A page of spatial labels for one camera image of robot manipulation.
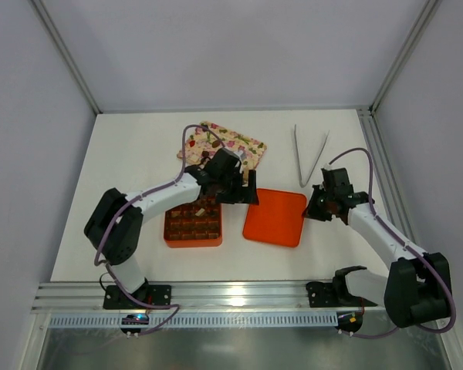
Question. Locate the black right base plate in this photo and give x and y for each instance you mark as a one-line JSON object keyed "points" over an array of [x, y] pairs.
{"points": [[332, 294]]}

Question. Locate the floral tray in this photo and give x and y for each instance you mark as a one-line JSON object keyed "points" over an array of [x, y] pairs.
{"points": [[202, 144]]}

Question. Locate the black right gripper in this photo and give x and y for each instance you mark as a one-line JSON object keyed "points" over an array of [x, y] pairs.
{"points": [[319, 206]]}

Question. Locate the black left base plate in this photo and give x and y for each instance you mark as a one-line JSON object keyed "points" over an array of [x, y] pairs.
{"points": [[153, 294]]}

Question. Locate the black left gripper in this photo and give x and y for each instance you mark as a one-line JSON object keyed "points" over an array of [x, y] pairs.
{"points": [[236, 193]]}

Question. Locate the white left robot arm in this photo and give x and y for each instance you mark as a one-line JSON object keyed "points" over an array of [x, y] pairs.
{"points": [[115, 225]]}

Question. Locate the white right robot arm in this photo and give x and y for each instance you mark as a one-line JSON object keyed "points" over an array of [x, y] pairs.
{"points": [[417, 287]]}

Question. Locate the aluminium table rail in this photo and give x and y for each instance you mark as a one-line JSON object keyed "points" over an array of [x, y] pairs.
{"points": [[194, 295]]}

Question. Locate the orange box lid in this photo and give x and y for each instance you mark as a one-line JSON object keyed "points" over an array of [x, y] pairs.
{"points": [[277, 219]]}

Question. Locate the orange chocolate box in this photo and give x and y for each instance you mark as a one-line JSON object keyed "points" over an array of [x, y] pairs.
{"points": [[183, 229]]}

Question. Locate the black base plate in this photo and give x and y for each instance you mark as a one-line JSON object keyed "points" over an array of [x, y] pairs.
{"points": [[153, 294], [332, 294]]}

